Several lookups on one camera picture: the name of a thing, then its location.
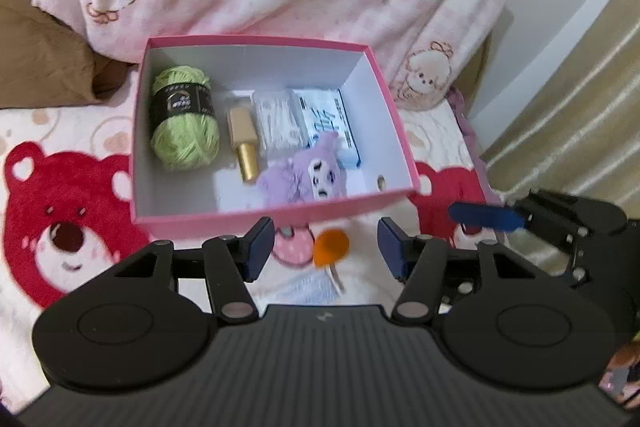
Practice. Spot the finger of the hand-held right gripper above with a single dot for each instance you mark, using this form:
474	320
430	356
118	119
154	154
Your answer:
485	215

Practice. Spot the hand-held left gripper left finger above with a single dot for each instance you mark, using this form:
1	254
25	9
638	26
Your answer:
260	248

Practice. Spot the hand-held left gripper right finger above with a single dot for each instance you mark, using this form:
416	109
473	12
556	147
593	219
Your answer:
390	252

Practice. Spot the pink cardboard box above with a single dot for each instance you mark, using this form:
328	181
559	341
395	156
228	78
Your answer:
350	207

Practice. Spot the orange ball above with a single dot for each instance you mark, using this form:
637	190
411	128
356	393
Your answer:
330	247

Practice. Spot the purple plush toy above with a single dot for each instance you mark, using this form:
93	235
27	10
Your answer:
290	179

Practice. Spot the beige bottle with gold cap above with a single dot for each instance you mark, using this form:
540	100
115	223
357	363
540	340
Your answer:
240	127

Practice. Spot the clear plastic swab box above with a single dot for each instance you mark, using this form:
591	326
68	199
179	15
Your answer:
275	122

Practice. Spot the green yarn ball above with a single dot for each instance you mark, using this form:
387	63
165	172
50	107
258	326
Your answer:
185	142

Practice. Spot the white and blue carton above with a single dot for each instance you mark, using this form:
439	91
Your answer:
325	117

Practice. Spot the beige striped curtain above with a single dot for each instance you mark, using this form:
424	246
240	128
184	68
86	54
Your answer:
575	122

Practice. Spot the red bear printed blanket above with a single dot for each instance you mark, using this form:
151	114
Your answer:
65	187

